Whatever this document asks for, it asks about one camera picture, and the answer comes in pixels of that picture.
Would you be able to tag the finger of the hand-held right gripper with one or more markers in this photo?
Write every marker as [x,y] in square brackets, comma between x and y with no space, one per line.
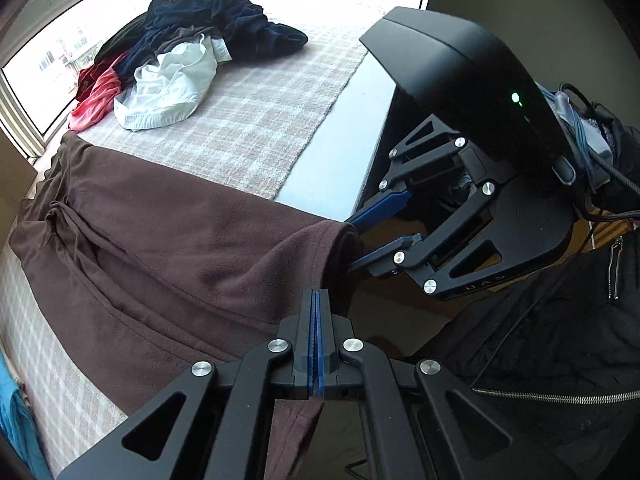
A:
[385,205]
[390,252]

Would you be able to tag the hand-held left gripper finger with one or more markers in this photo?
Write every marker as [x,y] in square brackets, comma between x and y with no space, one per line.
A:
[321,360]
[313,360]

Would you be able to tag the brown fleece garment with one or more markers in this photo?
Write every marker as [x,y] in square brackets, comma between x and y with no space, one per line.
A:
[175,260]

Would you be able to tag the pink checked blanket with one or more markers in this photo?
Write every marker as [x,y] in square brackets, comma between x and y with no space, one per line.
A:
[260,110]

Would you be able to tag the black zipped jacket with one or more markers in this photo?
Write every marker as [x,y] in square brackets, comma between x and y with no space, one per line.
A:
[550,350]

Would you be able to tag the navy garment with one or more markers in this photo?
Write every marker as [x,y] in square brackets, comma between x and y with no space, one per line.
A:
[240,20]

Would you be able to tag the white shirt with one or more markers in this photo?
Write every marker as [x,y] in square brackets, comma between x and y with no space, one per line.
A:
[165,90]

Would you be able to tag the blue folded garment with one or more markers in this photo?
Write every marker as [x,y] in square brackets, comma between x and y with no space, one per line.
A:
[20,425]

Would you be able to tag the pink garment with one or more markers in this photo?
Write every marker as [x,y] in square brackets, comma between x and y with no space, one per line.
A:
[97,100]

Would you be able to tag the black garment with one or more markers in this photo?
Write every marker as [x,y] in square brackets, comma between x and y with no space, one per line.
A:
[120,42]

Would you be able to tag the dark red garment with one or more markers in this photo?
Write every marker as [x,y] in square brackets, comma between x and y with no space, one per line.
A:
[87,80]

